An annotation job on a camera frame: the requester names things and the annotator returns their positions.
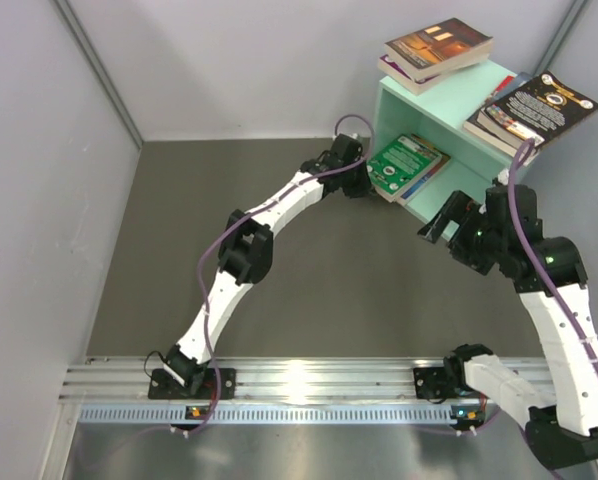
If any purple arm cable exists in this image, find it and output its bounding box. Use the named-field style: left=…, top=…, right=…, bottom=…
left=171, top=115, right=375, bottom=436
left=448, top=138, right=598, bottom=480

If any aluminium corner frame post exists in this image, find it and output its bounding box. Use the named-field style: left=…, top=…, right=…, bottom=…
left=50, top=0, right=144, bottom=150

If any green back cover book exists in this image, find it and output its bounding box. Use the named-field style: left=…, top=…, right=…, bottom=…
left=367, top=134, right=444, bottom=185

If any blue starry night book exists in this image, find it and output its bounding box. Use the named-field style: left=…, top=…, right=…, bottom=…
left=461, top=72, right=543, bottom=166

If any Edward Tulane dark book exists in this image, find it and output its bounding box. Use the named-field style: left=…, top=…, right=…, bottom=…
left=384, top=18, right=494, bottom=81

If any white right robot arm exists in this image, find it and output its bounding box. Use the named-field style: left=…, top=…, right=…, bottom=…
left=418, top=185, right=598, bottom=470

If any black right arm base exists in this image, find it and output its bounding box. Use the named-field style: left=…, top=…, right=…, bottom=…
left=413, top=366, right=502, bottom=405

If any purple Roald Dahl book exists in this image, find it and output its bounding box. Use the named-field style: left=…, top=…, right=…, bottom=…
left=378, top=55, right=444, bottom=95

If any red Treehouse book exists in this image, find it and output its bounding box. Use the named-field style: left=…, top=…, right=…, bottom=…
left=483, top=75, right=515, bottom=105

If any black back cover book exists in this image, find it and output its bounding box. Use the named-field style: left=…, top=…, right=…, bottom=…
left=478, top=70, right=598, bottom=158

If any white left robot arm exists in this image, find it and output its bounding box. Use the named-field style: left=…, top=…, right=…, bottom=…
left=163, top=134, right=370, bottom=397

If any right aluminium frame post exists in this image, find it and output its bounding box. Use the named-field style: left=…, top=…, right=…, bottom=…
left=532, top=0, right=591, bottom=75

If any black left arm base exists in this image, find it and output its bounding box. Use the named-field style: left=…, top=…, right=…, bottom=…
left=147, top=367, right=238, bottom=401

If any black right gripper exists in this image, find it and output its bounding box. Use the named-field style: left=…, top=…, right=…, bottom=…
left=418, top=189, right=506, bottom=274

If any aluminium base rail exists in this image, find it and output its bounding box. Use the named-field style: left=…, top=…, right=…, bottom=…
left=53, top=355, right=598, bottom=426

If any yellow blue cover book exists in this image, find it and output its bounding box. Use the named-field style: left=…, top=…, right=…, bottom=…
left=371, top=155, right=450, bottom=204

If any orange blue sunset book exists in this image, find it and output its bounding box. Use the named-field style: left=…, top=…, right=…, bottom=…
left=397, top=155, right=451, bottom=206

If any mint green cube shelf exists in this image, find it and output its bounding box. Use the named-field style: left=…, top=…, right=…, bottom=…
left=373, top=61, right=516, bottom=223

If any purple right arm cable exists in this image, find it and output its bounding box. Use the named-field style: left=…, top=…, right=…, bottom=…
left=448, top=138, right=598, bottom=480

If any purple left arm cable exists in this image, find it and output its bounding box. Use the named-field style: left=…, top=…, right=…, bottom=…
left=171, top=115, right=375, bottom=436

